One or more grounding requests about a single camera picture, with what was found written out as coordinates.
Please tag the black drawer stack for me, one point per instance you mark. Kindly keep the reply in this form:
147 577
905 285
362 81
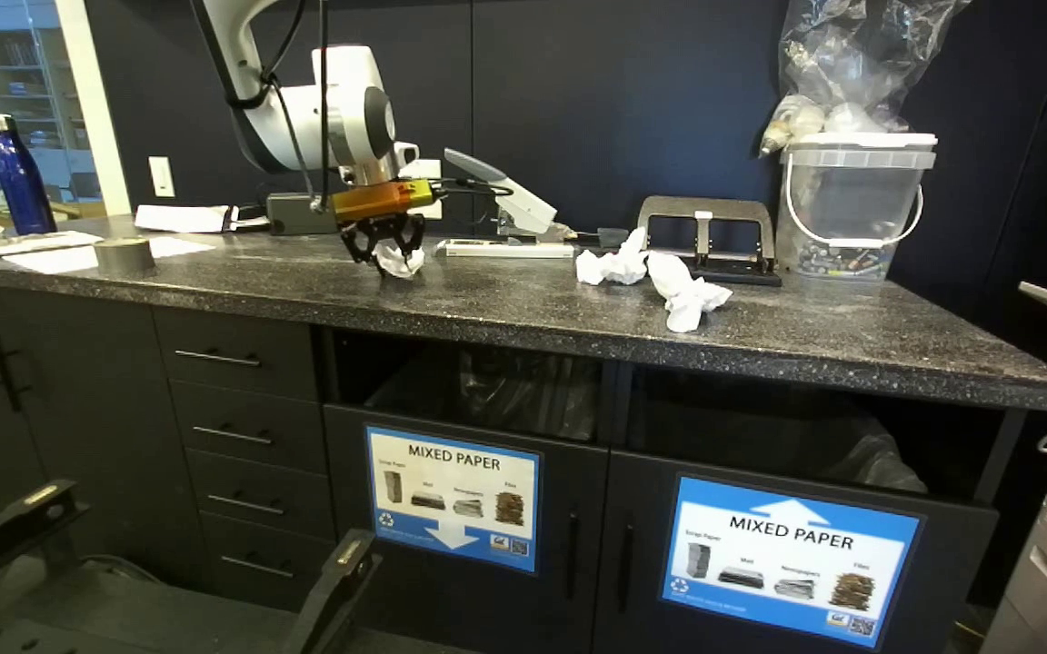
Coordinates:
248 419

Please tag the left mixed paper sign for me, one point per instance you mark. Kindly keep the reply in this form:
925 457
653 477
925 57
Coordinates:
455 495

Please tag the white flat paper sheet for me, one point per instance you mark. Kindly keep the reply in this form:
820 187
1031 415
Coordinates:
73 254

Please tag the black chair armrest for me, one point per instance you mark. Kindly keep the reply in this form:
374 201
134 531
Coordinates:
330 612

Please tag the right bin door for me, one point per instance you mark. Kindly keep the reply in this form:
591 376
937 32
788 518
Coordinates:
636 618

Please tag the black cabinet door left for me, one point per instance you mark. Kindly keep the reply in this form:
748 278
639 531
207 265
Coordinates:
87 397

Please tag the clear plastic bucket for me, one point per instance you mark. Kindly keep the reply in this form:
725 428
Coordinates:
849 201

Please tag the bin door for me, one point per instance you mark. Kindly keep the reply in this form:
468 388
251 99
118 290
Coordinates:
479 605
636 618

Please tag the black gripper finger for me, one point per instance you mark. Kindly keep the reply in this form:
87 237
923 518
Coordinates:
362 249
416 254

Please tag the left bin door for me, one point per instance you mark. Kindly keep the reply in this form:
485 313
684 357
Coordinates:
479 605

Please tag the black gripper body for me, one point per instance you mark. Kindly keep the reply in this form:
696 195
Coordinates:
394 225

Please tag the blue water bottle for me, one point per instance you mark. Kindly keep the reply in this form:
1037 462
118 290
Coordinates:
25 181

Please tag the black power adapter box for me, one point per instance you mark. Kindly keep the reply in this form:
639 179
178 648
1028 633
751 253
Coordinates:
295 214

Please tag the mixed paper sign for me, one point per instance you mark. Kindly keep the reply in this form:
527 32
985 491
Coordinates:
800 564
455 495

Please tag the white folded paper stack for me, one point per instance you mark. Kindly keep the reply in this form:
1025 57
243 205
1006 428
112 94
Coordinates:
185 220

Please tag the clear plastic bag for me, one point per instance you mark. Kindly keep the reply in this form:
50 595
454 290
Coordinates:
845 66

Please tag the orange wrist camera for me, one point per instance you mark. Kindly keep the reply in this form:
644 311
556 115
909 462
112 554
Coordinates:
381 201

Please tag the right mixed paper sign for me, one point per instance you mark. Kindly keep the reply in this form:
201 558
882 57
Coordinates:
800 564

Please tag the white light switch plate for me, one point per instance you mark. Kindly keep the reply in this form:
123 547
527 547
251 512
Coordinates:
161 176

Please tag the white lamp pole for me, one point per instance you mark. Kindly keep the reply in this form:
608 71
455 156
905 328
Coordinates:
73 19

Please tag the black bin liner bag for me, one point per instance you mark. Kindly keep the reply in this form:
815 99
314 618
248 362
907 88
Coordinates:
497 388

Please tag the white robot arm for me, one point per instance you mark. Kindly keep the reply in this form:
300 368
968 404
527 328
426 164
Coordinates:
335 132

